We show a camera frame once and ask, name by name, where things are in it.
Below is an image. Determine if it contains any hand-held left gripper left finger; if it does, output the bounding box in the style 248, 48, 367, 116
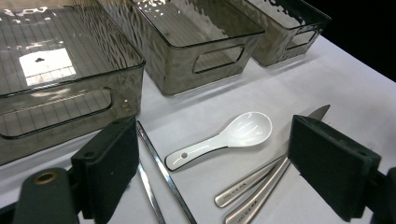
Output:
70, 116, 140, 224

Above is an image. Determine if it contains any white spoon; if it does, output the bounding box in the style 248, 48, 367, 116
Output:
163, 111, 274, 173

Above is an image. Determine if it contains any smoky transparent plastic bin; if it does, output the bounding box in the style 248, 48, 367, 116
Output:
0, 0, 147, 166
97, 0, 266, 96
228, 0, 332, 67

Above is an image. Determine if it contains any steel fork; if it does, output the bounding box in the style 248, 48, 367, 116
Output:
214, 154, 286, 209

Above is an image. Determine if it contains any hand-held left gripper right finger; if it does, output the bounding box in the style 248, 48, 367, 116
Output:
287, 114, 382, 223

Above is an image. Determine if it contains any steel knife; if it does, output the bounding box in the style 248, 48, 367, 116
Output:
223, 104, 332, 224

